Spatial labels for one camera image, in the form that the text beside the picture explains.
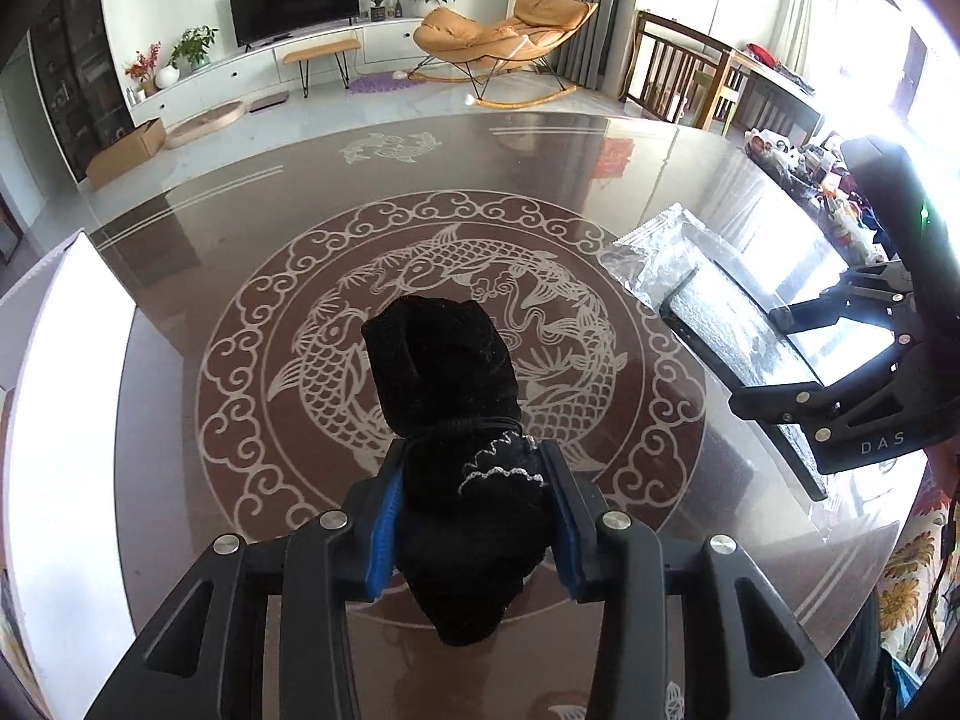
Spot black flat television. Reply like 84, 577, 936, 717
228, 0, 359, 48

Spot purple floor mat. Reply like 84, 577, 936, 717
349, 71, 417, 93

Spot brown cardboard box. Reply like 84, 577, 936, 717
86, 118, 167, 188

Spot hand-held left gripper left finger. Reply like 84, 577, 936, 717
84, 439, 410, 720

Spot wooden side table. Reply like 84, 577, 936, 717
705, 45, 826, 143

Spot large white cardboard box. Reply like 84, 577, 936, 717
0, 229, 140, 691

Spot brown patterned glass desktop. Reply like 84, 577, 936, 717
75, 109, 931, 720

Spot green potted plant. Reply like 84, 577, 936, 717
169, 25, 218, 74

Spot blue fabric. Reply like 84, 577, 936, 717
885, 660, 923, 713

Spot clear plastic bag black contents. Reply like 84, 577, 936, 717
602, 202, 863, 503

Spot white television cabinet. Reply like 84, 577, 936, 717
124, 15, 432, 128

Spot dark glass display cabinet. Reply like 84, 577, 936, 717
26, 0, 136, 181

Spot black cloth bundle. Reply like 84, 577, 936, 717
361, 298, 560, 647

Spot wooden slatted chair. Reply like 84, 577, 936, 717
621, 10, 740, 128

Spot red flower arrangement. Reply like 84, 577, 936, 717
124, 43, 162, 96

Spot floral cloth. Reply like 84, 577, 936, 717
877, 465, 960, 661

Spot pile of assorted small items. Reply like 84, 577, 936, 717
742, 127, 886, 263

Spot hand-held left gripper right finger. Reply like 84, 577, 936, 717
536, 439, 860, 720

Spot orange rocking chair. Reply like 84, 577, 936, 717
409, 0, 599, 108

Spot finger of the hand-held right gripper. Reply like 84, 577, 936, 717
729, 336, 923, 437
771, 270, 917, 332

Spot round cat scratcher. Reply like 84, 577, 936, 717
165, 100, 245, 149

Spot wooden bench with metal legs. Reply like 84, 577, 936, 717
282, 38, 362, 98

